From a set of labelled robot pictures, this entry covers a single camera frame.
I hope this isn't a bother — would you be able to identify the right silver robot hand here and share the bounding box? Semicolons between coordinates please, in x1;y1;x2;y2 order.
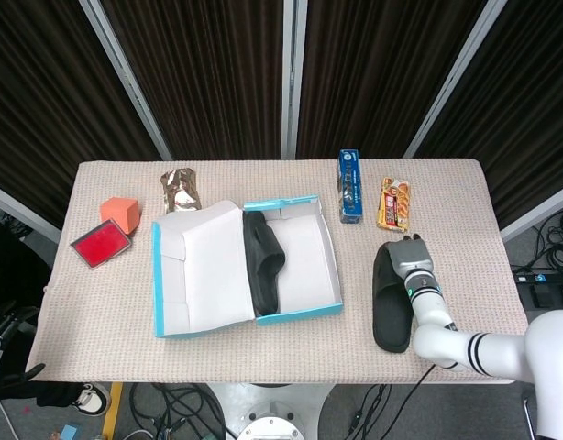
383;232;436;281

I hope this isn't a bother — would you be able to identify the black rubber slipper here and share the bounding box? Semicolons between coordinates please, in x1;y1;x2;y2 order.
242;210;288;318
371;242;414;355

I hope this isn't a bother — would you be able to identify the light blue shoe box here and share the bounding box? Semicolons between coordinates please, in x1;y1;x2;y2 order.
151;194;346;340

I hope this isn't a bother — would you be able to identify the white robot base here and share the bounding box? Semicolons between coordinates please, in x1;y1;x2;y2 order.
206;382;337;440

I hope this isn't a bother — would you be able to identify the long blue wrap box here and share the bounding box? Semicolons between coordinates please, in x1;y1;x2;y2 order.
338;148;367;226

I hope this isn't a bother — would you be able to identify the black foot pedal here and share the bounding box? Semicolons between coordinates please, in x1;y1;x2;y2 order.
517;280;563;315

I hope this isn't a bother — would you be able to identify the yellow snack packet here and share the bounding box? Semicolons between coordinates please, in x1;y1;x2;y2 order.
376;177;413;235

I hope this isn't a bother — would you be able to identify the white black sneaker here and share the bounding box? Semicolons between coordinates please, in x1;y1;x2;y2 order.
72;382;112;416

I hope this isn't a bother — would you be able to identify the black power strip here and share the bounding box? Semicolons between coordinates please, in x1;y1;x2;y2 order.
513;269;563;283

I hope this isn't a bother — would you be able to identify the red ink pad case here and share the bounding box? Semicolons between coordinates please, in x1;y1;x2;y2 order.
69;218;135;270

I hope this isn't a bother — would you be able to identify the beige woven tablecloth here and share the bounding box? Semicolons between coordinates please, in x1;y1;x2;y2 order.
25;159;539;385

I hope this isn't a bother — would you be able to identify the orange foam block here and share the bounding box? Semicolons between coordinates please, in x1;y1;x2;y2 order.
99;197;142;237

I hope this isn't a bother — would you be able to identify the dark brown pleated curtain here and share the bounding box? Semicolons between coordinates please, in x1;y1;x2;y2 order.
0;0;161;230
100;0;285;160
416;0;563;230
295;0;489;160

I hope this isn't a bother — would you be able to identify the brown foil snack bag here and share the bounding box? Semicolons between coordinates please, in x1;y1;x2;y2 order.
160;168;203;212

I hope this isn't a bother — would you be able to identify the white floor cable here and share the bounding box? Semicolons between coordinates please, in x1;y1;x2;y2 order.
0;401;17;440

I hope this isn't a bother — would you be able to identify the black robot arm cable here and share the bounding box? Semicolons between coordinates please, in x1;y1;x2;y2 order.
405;364;441;413

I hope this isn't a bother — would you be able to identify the grey aluminium partition post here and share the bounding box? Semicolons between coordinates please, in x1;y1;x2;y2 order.
0;181;62;244
281;0;309;160
500;181;563;243
403;0;510;160
78;0;173;161

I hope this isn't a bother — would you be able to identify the black cable with inline switch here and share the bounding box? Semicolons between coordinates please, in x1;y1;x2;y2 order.
348;383;392;440

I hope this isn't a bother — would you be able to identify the black cable bundle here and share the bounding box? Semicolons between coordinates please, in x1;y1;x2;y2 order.
127;383;227;440

